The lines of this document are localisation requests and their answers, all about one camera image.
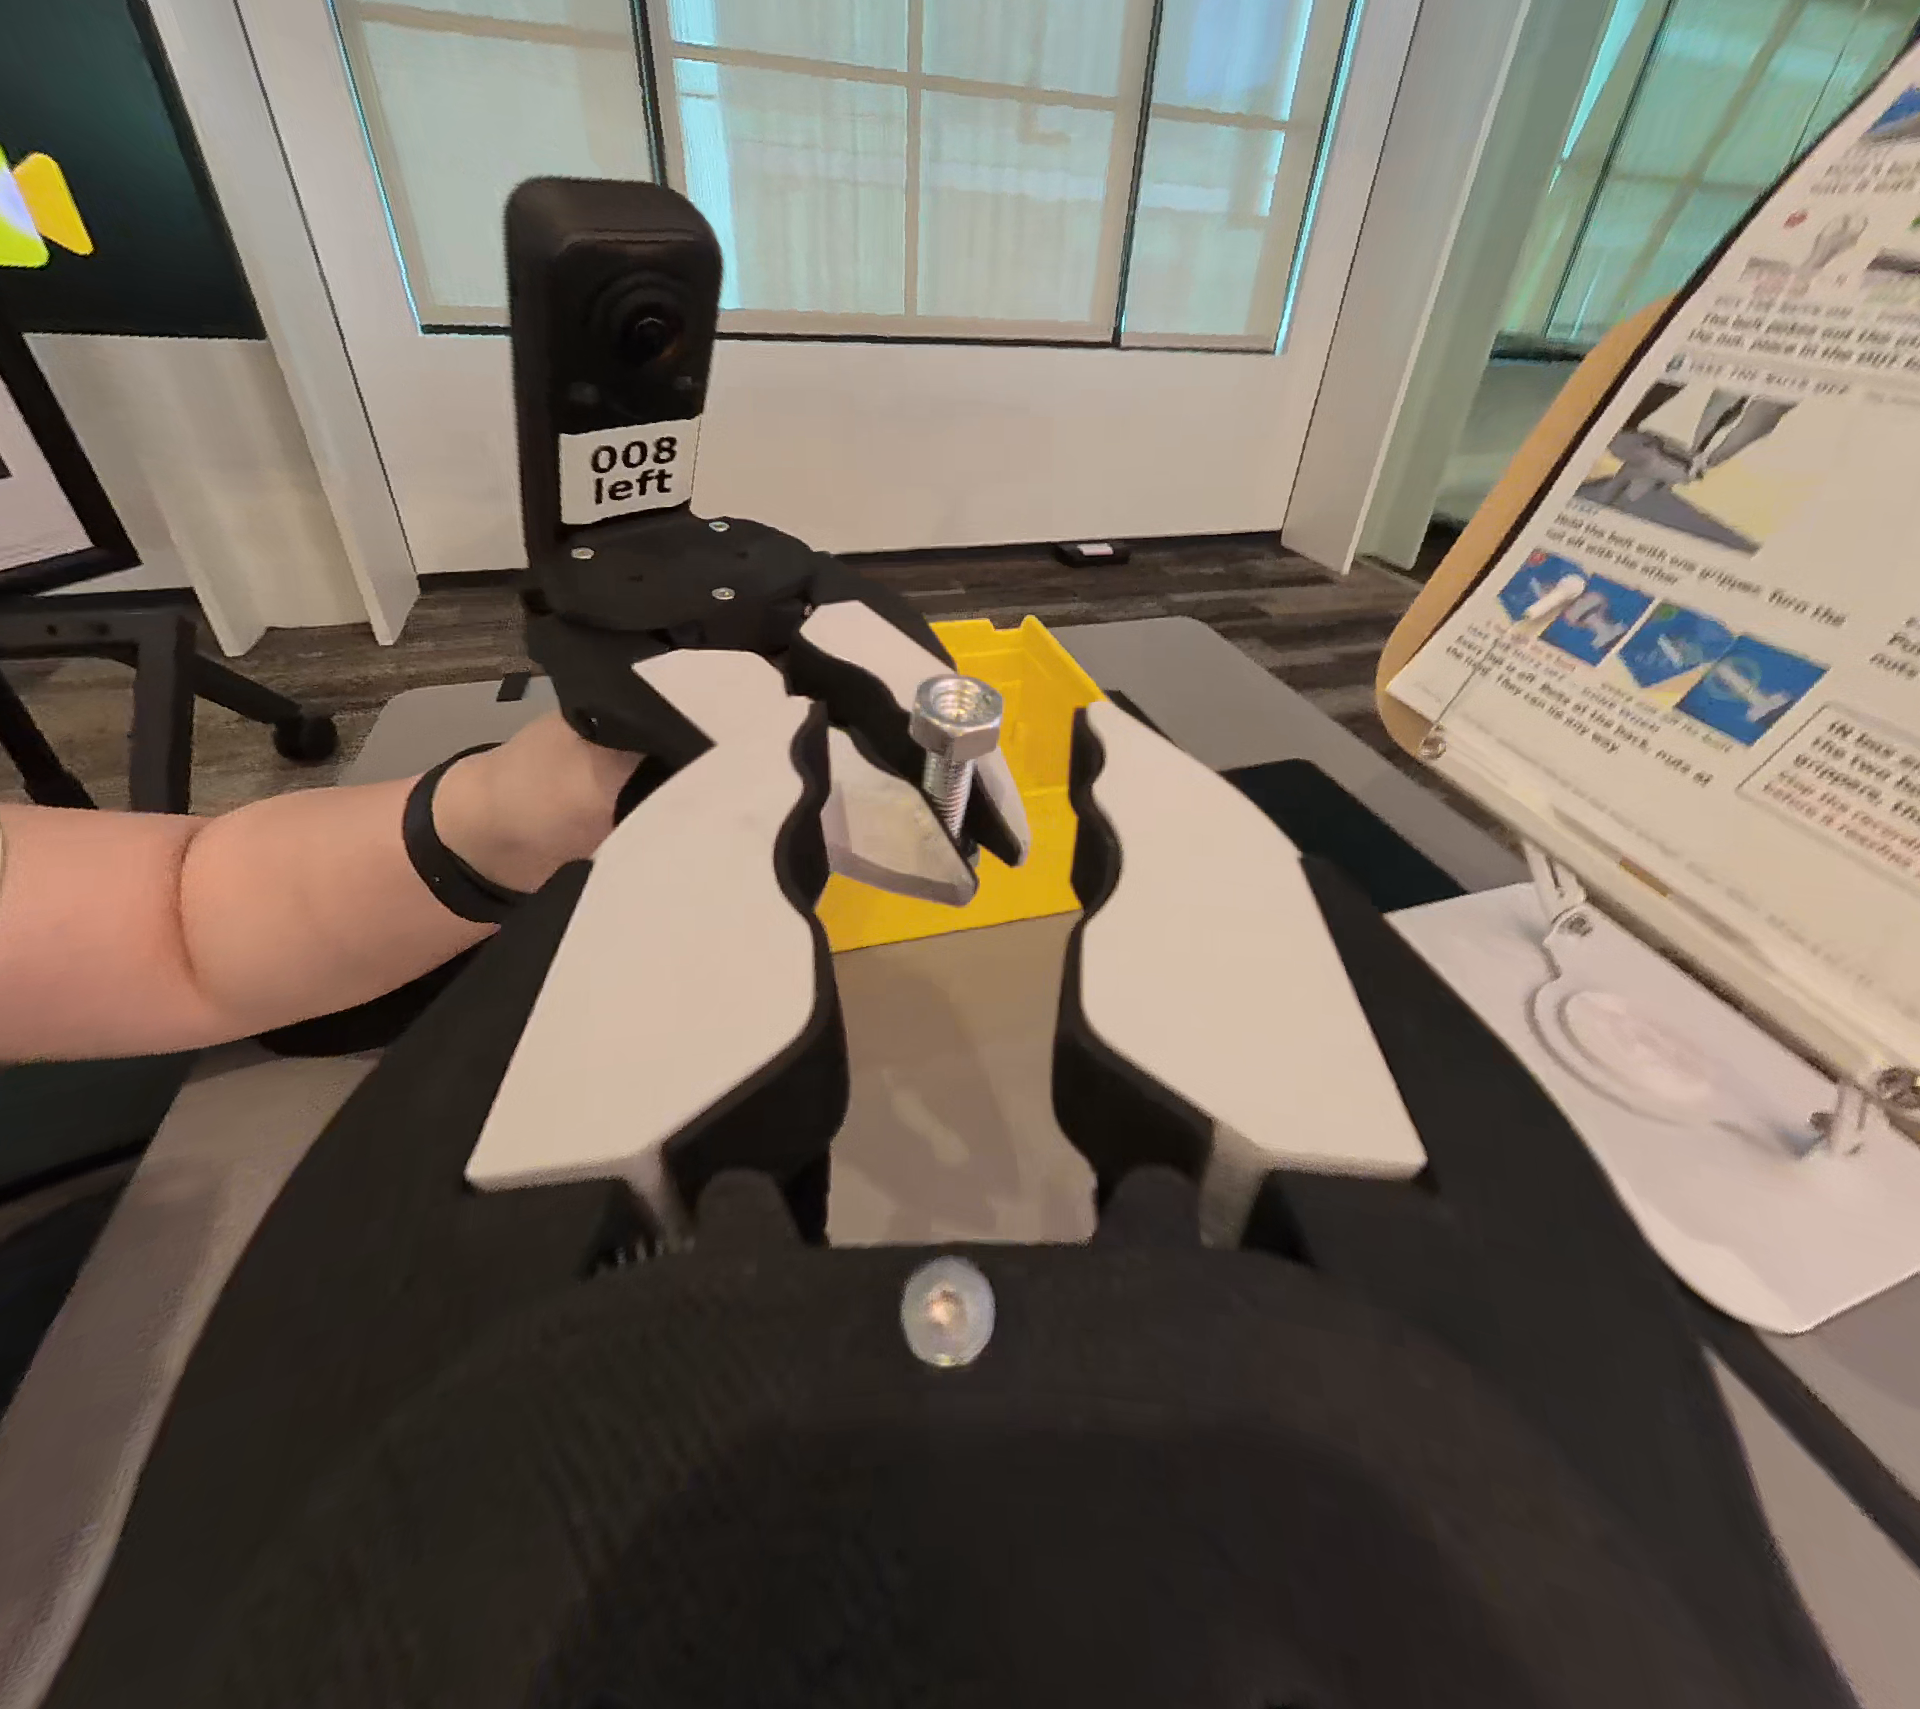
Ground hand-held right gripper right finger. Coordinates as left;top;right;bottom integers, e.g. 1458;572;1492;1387
1053;698;1430;1180

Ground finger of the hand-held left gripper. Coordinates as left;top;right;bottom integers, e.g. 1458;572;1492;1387
625;645;980;911
792;599;1037;871

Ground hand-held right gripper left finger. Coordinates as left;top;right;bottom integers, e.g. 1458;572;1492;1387
462;688;851;1197

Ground silver hex bolt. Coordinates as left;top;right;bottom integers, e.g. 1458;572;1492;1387
923;688;980;868

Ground yellow plastic bin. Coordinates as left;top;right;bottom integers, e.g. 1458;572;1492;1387
815;614;1112;953

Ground person's left forearm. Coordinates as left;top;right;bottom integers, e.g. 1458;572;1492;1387
0;770;503;1067

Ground person's left hand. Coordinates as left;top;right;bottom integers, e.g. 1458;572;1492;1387
442;737;669;901

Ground white document stand with instructions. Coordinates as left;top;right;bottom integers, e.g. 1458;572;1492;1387
1376;28;1920;1336

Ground black easel stand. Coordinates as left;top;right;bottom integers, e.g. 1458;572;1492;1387
0;599;344;810

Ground glass window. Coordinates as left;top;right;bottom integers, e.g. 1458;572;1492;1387
269;0;1412;352
1500;0;1920;360

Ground teal office chair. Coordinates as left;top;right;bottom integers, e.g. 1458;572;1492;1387
0;1057;190;1199

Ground black framed marker sign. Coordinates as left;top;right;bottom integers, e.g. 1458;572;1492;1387
0;321;144;608

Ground printed instruction sheet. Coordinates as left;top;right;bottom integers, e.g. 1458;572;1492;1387
1386;36;1920;930

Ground large dark wall screen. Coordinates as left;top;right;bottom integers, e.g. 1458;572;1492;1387
0;0;269;343

